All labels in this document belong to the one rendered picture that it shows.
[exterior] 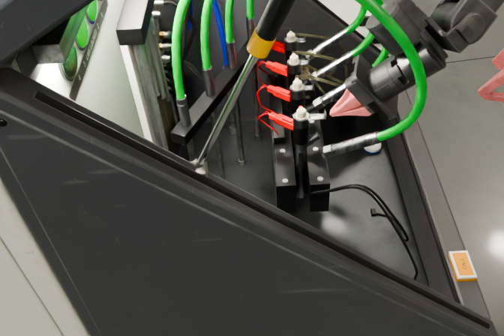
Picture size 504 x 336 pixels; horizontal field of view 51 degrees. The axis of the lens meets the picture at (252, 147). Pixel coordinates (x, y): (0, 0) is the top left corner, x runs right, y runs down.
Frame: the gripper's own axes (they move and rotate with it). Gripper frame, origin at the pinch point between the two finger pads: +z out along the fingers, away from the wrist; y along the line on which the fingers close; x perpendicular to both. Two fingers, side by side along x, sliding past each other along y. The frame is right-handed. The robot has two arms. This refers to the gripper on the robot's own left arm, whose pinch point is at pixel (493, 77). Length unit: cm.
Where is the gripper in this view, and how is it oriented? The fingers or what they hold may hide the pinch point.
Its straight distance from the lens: 68.5
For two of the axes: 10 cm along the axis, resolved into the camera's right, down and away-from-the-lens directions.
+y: -5.2, 7.5, -4.1
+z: -4.6, 1.6, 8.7
